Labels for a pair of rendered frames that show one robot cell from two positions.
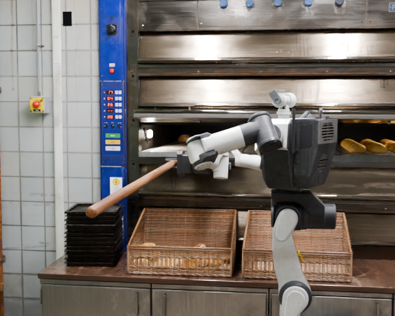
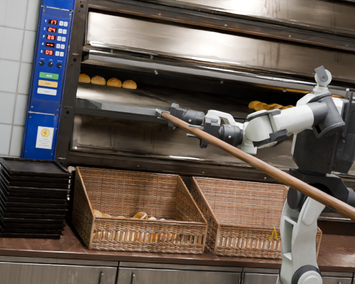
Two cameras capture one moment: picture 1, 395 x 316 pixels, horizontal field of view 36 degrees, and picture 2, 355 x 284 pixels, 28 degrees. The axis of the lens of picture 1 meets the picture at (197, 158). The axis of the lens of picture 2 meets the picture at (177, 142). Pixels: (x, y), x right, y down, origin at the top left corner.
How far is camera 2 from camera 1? 1.48 m
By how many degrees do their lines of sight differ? 27
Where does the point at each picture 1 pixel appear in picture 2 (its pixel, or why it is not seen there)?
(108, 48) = not seen: outside the picture
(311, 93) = (272, 57)
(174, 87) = (128, 27)
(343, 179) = (286, 150)
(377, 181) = not seen: hidden behind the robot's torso
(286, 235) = (313, 219)
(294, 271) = (309, 256)
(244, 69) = (209, 20)
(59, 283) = (4, 260)
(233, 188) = (178, 151)
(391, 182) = not seen: hidden behind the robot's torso
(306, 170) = (351, 156)
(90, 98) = (23, 24)
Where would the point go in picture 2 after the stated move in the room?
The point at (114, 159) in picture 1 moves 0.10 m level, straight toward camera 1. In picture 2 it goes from (47, 105) to (55, 109)
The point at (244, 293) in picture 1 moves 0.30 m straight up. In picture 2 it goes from (218, 273) to (229, 210)
